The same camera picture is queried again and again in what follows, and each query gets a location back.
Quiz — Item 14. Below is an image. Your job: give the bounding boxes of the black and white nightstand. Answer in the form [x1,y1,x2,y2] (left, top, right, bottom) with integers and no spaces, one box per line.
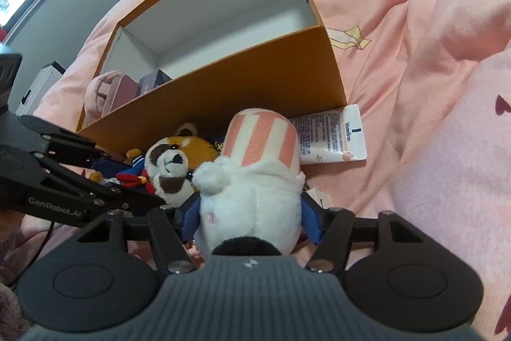
[16,61,66,116]

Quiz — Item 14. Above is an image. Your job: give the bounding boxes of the pink printed blanket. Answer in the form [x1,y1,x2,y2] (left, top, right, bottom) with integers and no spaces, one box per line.
[32,0,511,286]

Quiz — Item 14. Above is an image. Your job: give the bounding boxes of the black cable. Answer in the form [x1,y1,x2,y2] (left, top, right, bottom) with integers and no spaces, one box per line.
[16,223,54,288]

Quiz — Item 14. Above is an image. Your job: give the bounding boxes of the white lotion tube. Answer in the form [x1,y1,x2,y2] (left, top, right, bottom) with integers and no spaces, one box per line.
[288,105,368,165]

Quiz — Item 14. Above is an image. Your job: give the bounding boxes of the grey purple small box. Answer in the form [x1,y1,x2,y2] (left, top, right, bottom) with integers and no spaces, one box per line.
[138,70,173,96]

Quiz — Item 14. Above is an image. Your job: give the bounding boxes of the orange cardboard box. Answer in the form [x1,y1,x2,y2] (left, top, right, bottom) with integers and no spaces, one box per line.
[76,0,348,162]

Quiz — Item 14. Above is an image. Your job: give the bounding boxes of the dark red small box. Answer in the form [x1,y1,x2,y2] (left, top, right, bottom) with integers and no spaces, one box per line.
[102,75,141,118]

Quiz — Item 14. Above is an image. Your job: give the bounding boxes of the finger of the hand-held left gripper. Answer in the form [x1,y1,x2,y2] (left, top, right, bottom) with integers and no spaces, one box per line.
[30,152,167,216]
[20,115,109,168]

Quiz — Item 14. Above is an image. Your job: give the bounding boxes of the white fabric tag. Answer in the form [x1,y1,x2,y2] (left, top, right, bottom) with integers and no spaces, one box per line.
[305,187,332,211]

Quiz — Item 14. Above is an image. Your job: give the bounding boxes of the person's pink fleece pants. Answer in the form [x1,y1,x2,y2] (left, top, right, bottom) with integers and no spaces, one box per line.
[393,45,511,341]

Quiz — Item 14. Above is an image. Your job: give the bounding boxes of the white pink striped plush toy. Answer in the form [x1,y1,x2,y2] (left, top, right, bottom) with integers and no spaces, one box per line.
[194,107,306,258]

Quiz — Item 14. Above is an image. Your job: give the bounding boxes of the red panda plush toy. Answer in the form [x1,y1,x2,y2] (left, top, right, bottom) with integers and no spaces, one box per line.
[90,121,218,208]

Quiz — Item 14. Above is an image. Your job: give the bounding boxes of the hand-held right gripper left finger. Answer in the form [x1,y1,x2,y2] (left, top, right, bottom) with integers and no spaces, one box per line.
[82,193,201,275]

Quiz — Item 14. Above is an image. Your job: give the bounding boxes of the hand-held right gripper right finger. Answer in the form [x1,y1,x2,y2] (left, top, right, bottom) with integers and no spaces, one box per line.
[299,191,430,274]

